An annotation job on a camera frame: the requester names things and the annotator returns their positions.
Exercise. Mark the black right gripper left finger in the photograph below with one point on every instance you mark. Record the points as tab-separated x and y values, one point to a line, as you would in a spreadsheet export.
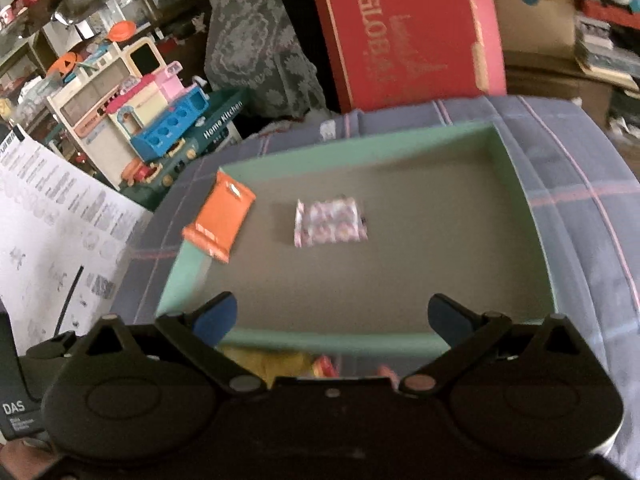
196	336

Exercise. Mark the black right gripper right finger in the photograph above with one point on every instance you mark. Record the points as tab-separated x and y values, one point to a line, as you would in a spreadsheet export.
470	337

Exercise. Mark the orange snack packet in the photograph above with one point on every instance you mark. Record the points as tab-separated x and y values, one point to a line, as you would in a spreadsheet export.
219	221

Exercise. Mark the pink patterned snack packet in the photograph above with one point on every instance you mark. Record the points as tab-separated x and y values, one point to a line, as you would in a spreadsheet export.
329	222

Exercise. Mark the mint green cardboard box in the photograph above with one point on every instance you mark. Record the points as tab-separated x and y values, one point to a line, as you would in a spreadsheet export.
445	212

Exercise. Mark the white printed instruction sheet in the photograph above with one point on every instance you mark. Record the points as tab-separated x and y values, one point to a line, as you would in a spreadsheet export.
66	241

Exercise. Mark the plaid blue bed cover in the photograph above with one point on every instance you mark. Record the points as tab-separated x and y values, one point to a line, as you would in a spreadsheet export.
584	198

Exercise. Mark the toy kitchen playset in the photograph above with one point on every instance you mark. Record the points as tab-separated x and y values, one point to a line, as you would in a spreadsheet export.
131	118

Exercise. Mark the grey lace patterned cushion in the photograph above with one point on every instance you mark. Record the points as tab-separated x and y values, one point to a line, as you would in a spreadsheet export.
252	45

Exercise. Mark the red Global cardboard box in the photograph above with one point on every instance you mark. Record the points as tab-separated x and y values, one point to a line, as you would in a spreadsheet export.
387	53

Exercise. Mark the brown cardboard box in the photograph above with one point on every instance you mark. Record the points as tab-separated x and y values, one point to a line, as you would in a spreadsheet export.
544	27

